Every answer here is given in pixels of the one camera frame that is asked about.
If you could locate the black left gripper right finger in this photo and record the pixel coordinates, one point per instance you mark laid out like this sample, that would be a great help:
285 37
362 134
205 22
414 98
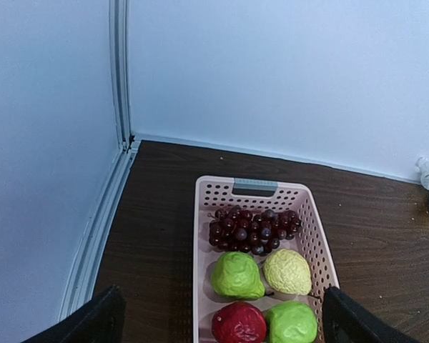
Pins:
344 320

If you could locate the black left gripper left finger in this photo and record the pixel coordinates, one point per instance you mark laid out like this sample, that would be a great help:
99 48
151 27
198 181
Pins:
99 320

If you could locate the green bumpy fruit front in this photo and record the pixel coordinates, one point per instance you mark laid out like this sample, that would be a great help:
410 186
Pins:
291 322

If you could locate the green bumpy fruit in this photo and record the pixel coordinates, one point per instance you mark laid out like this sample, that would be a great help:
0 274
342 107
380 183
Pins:
291 322
237 275

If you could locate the pale yellow bumpy fruit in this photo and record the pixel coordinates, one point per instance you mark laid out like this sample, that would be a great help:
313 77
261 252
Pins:
286 271

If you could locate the red bumpy fruit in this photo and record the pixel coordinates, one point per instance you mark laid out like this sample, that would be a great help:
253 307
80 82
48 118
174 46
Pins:
239 322

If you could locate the dark red grape bunch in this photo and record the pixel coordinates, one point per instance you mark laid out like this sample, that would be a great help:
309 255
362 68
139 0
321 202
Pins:
240 230

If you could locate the aluminium corner post left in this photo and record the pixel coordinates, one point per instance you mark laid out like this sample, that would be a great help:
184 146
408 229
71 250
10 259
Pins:
118 46

